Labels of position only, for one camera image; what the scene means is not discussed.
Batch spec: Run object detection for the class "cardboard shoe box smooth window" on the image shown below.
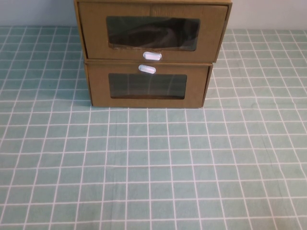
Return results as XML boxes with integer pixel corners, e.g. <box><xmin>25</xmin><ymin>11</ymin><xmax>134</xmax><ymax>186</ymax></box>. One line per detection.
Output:
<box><xmin>83</xmin><ymin>58</ymin><xmax>214</xmax><ymax>109</ymax></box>

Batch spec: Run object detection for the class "green white grid tablecloth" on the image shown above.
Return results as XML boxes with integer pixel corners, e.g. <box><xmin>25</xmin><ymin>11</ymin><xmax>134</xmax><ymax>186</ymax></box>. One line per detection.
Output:
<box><xmin>0</xmin><ymin>25</ymin><xmax>307</xmax><ymax>230</ymax></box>

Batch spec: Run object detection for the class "cardboard shoe box crinkled window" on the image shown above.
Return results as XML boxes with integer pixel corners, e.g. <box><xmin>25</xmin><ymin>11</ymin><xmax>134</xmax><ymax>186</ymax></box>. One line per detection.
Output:
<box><xmin>73</xmin><ymin>0</ymin><xmax>233</xmax><ymax>64</ymax></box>

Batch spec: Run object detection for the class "white plastic door handle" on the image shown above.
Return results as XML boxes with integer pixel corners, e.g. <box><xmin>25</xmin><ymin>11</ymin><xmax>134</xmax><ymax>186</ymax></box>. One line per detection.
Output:
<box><xmin>137</xmin><ymin>64</ymin><xmax>157</xmax><ymax>74</ymax></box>
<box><xmin>142</xmin><ymin>50</ymin><xmax>162</xmax><ymax>61</ymax></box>

